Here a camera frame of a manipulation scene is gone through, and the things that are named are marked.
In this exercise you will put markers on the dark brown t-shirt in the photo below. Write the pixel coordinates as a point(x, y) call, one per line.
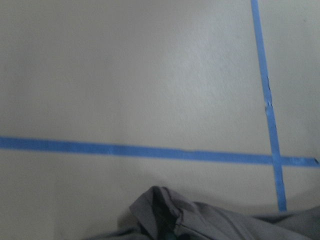
point(163, 214)

